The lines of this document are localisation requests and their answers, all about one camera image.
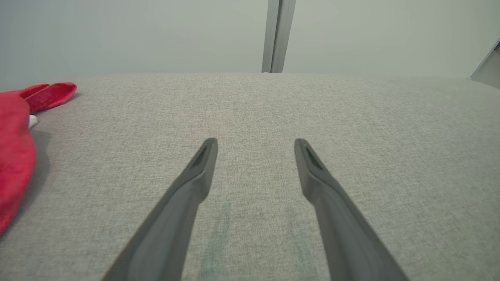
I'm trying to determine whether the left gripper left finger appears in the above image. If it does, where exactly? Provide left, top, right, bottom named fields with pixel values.
left=101, top=137, right=218, bottom=281

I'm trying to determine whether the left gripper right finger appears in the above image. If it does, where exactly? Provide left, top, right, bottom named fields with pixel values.
left=294, top=138, right=410, bottom=281

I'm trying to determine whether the red and white shirt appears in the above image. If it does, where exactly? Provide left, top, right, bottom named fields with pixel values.
left=0, top=82, right=78, bottom=237

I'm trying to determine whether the grey metal partition post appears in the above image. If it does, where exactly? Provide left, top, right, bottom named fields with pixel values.
left=271, top=0, right=296, bottom=73
left=261, top=0, right=281, bottom=73

